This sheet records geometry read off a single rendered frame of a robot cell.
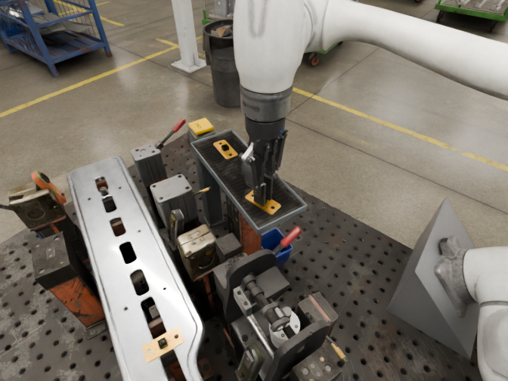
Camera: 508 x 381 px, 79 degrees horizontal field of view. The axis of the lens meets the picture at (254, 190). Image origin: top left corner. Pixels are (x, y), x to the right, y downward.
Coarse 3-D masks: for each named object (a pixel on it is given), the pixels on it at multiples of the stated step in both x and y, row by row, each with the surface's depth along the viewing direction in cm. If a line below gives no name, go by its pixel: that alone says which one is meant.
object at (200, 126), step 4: (200, 120) 98; (204, 120) 98; (188, 124) 97; (192, 124) 97; (196, 124) 97; (200, 124) 97; (204, 124) 97; (208, 124) 97; (192, 128) 96; (196, 128) 95; (200, 128) 95; (204, 128) 95; (208, 128) 95; (212, 128) 96; (196, 132) 94; (200, 132) 95
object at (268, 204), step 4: (252, 192) 76; (248, 196) 75; (248, 200) 74; (252, 200) 74; (268, 200) 74; (272, 200) 74; (256, 204) 73; (268, 204) 73; (272, 204) 73; (276, 204) 73; (260, 208) 72; (264, 208) 72; (268, 208) 72; (276, 208) 72; (268, 212) 71; (272, 212) 71
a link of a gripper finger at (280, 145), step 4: (284, 132) 64; (284, 136) 64; (280, 140) 65; (284, 140) 65; (280, 144) 65; (280, 148) 65; (280, 152) 66; (276, 156) 67; (280, 156) 67; (276, 160) 68; (280, 160) 68; (276, 164) 68; (276, 168) 69
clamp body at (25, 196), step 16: (16, 192) 90; (32, 192) 90; (48, 192) 91; (16, 208) 88; (32, 208) 91; (48, 208) 94; (32, 224) 94; (48, 224) 97; (64, 224) 101; (80, 240) 108; (80, 256) 112
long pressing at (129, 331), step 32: (96, 192) 98; (128, 192) 98; (96, 224) 89; (128, 224) 89; (96, 256) 82; (160, 256) 82; (128, 288) 75; (160, 288) 75; (128, 320) 70; (192, 320) 70; (128, 352) 65; (192, 352) 65
